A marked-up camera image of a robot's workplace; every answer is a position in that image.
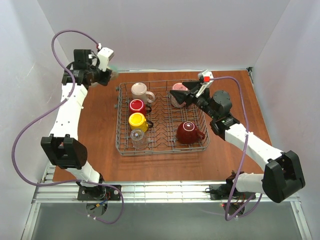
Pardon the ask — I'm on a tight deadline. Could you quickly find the pink patterned mug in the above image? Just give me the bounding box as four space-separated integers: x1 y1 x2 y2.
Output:
170 82 188 108

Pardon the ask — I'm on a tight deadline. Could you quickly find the tall cream decorated mug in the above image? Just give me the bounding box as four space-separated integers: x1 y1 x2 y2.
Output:
91 66 119 86

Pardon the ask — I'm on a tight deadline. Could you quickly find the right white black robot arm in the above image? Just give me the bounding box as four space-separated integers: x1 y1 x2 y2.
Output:
170 81 306 203

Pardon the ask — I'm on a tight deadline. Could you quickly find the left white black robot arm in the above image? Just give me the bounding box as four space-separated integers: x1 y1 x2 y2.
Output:
40 47 114 194

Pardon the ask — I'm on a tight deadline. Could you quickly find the dark red round mug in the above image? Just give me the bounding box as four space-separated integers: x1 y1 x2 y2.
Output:
176 121 205 145

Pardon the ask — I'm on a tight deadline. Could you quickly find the pale pink mug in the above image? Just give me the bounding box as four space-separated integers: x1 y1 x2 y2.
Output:
130 82 156 104

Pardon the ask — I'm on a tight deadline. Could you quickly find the yellow mug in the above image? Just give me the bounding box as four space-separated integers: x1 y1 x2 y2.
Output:
128 112 154 133

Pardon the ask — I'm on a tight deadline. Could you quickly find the clear glass cup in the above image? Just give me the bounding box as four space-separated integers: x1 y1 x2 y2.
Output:
130 128 149 150

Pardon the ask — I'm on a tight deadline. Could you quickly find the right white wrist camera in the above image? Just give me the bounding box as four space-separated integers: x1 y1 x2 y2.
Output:
195 69 214 98

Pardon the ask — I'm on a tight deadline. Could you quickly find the grey wire dish rack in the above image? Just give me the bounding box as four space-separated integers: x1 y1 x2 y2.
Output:
115 79 210 156

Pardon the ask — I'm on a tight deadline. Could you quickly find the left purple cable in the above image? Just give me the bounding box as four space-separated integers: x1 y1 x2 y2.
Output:
11 29 125 225

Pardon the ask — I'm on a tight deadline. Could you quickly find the purple cable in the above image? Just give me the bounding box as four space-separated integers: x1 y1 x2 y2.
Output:
11 29 125 225
209 76 263 222

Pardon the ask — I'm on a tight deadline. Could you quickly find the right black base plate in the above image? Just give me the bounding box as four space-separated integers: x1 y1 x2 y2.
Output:
204 183 256 200

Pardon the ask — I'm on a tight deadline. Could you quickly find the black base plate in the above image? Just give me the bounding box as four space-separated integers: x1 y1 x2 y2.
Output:
204 183 256 200
77 185 121 201

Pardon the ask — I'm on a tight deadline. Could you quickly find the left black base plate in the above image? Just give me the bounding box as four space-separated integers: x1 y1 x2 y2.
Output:
77 185 121 201

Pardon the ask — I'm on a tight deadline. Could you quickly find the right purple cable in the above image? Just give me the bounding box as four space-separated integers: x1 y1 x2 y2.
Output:
209 76 263 222

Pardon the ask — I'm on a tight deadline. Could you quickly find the aluminium frame rail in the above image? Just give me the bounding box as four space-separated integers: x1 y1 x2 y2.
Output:
32 181 301 204

